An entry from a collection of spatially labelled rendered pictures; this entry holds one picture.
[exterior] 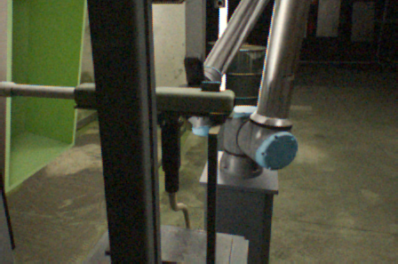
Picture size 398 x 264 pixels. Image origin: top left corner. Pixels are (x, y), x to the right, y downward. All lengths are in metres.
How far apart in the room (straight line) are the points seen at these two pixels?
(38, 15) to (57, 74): 0.35
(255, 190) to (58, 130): 1.41
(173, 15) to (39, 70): 1.69
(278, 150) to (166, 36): 2.54
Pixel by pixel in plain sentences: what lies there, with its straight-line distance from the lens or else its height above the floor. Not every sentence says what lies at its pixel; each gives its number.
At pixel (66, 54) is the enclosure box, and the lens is 2.07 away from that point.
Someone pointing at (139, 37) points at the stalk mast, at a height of 1.25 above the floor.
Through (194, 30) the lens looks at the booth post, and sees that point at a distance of 3.38.
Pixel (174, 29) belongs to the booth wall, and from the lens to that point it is 3.44.
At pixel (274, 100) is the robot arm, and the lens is 1.10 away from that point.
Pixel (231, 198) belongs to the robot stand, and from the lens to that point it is 1.32.
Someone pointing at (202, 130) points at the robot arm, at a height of 0.92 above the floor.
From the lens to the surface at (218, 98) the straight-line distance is 0.55.
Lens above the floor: 1.28
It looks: 17 degrees down
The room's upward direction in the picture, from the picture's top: straight up
